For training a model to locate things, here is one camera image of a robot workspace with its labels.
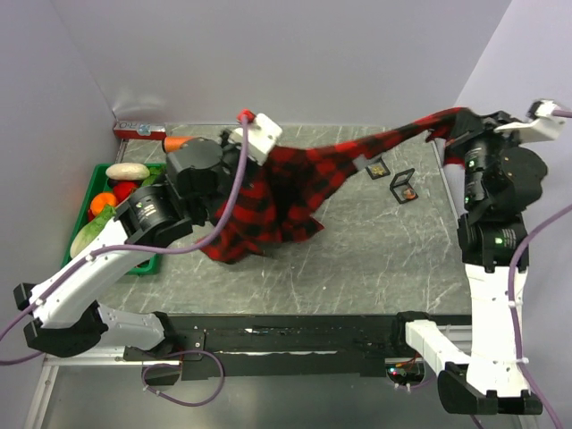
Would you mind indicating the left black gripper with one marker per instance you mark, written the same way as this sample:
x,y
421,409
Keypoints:
x,y
255,170

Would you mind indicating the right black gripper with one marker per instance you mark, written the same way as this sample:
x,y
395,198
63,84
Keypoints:
x,y
470,124

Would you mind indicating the red black plaid shirt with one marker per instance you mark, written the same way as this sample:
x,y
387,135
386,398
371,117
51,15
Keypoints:
x,y
278,204

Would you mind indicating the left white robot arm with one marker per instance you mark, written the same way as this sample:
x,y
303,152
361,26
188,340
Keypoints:
x,y
66,318

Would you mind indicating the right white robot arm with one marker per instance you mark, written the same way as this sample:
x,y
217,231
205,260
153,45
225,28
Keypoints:
x,y
502,179

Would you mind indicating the black case with orange brooch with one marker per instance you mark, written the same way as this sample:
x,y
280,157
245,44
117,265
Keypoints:
x,y
401,188

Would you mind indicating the black case with gold brooch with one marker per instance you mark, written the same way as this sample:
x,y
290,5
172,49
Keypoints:
x,y
378,169

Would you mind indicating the orange cylindrical bottle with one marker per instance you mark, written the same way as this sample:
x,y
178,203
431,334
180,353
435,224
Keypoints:
x,y
173,143

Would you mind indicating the toy green pepper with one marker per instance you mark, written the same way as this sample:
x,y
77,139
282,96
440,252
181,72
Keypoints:
x,y
152,179

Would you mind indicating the red rectangular box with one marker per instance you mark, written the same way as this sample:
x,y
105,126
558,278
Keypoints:
x,y
139,130

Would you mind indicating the toy white radish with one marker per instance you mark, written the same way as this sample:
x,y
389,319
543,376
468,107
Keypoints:
x,y
127,172

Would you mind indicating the toy red tomato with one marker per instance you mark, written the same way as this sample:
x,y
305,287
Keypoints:
x,y
123,189

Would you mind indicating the toy orange fruit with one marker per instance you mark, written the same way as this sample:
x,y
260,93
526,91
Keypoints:
x,y
101,201

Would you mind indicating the toy napa cabbage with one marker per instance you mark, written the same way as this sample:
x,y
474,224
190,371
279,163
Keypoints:
x,y
91,230

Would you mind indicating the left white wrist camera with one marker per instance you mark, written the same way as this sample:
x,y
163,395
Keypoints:
x,y
261,133

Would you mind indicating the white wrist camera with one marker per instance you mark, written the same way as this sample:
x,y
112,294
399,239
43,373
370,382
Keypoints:
x,y
261,133
546,121

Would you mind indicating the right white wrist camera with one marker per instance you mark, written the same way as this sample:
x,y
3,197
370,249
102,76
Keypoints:
x,y
546,121

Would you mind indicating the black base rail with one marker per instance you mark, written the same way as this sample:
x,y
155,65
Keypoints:
x,y
267,345

